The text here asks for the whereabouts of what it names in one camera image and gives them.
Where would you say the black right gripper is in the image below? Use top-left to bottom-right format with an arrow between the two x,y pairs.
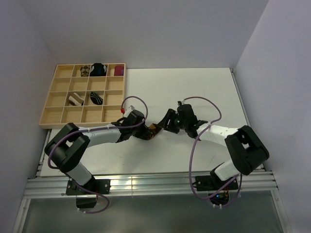
156,108 -> 188,134

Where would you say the brown argyle sock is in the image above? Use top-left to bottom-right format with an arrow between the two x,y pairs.
142,123 -> 162,141

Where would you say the black white striped sock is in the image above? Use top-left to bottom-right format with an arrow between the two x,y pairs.
89,92 -> 103,105

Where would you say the tan brown striped sock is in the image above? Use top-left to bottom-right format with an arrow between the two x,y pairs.
68,92 -> 84,106

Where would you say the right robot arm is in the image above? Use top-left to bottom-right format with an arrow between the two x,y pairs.
158,104 -> 270,189

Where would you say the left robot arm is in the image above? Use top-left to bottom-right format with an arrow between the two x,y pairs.
44,109 -> 145,194

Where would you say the rolled red sock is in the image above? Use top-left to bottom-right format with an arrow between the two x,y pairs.
114,65 -> 124,76

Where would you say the rolled black blue sock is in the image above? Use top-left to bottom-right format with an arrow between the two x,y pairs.
90,63 -> 107,77

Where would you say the wooden compartment tray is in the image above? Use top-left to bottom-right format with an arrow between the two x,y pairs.
39,63 -> 126,129

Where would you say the rolled argyle sock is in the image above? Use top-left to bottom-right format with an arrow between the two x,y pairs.
80,65 -> 90,77

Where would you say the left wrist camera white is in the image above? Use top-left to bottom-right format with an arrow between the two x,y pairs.
121,105 -> 135,117

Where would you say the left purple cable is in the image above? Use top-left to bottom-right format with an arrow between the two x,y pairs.
47,96 -> 149,214

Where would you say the purple cable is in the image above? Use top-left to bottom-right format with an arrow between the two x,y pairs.
181,96 -> 242,208
47,96 -> 149,214

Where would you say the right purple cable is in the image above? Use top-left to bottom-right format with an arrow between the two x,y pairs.
181,96 -> 242,208

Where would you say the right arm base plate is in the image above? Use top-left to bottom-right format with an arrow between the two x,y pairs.
194,173 -> 239,204

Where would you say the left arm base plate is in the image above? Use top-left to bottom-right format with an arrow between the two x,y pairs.
66,178 -> 112,209

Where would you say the aluminium rail frame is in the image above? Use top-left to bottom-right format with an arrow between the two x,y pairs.
13,68 -> 292,233

